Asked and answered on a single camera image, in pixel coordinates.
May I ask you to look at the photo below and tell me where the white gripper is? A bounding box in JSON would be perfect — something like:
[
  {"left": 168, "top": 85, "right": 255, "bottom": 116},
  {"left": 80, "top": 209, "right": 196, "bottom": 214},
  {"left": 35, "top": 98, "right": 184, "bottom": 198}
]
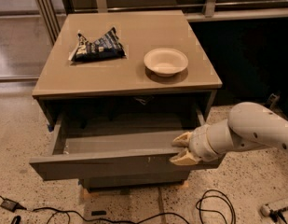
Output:
[{"left": 170, "top": 124, "right": 222, "bottom": 166}]

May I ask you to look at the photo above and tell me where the grey top drawer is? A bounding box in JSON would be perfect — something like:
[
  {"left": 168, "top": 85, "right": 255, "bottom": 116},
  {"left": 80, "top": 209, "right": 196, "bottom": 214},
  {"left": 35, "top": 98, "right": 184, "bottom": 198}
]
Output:
[{"left": 30, "top": 108, "right": 222, "bottom": 180}]

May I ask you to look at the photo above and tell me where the grey drawer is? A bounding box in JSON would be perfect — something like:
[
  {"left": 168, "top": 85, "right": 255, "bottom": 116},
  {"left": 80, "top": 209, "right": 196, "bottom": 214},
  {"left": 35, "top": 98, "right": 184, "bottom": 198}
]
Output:
[
  {"left": 30, "top": 108, "right": 222, "bottom": 180},
  {"left": 80, "top": 171, "right": 190, "bottom": 189}
]

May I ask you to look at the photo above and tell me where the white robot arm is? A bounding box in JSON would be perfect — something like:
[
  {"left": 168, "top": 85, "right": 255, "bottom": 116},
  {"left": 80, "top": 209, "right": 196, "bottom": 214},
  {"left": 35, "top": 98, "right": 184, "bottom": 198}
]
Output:
[{"left": 170, "top": 102, "right": 288, "bottom": 165}]

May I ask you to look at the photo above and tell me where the grey bottom drawer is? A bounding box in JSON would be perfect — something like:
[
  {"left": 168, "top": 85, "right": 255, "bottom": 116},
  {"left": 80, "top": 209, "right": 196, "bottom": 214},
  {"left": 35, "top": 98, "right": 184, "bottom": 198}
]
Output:
[{"left": 80, "top": 171, "right": 190, "bottom": 189}]

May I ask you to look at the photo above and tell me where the grey drawer cabinet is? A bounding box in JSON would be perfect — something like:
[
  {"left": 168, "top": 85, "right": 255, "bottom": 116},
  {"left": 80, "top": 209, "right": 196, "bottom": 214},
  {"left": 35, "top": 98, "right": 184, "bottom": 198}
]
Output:
[{"left": 32, "top": 9, "right": 224, "bottom": 194}]

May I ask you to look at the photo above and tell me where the white paper bowl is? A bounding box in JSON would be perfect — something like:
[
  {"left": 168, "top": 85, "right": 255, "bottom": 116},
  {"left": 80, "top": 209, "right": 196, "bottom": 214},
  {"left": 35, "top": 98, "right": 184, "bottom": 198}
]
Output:
[{"left": 144, "top": 48, "right": 188, "bottom": 77}]

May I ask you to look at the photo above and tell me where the white power strip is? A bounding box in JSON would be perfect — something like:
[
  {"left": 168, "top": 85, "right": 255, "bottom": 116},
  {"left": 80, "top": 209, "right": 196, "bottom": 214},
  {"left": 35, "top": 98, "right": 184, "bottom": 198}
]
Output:
[{"left": 260, "top": 198, "right": 288, "bottom": 218}]

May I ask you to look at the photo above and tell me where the small black floor object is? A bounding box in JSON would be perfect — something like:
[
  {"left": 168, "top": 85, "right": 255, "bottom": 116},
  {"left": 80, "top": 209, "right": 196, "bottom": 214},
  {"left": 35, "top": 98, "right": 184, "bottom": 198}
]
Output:
[{"left": 91, "top": 210, "right": 106, "bottom": 216}]

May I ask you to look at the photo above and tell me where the dark blue chip bag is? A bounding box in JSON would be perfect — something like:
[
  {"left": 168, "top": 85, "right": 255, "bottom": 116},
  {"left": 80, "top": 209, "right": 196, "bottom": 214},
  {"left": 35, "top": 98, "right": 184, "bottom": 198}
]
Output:
[{"left": 68, "top": 27, "right": 126, "bottom": 63}]

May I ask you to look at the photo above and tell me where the black power adapter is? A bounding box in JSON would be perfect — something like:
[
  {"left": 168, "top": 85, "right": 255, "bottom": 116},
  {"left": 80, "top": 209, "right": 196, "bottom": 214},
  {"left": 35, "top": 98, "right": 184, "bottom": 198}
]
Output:
[{"left": 0, "top": 198, "right": 25, "bottom": 212}]

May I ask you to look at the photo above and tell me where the black floor cable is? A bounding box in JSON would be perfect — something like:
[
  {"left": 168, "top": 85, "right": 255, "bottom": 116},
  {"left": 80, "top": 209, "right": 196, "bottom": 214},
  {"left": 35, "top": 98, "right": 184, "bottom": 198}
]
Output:
[{"left": 0, "top": 189, "right": 238, "bottom": 224}]

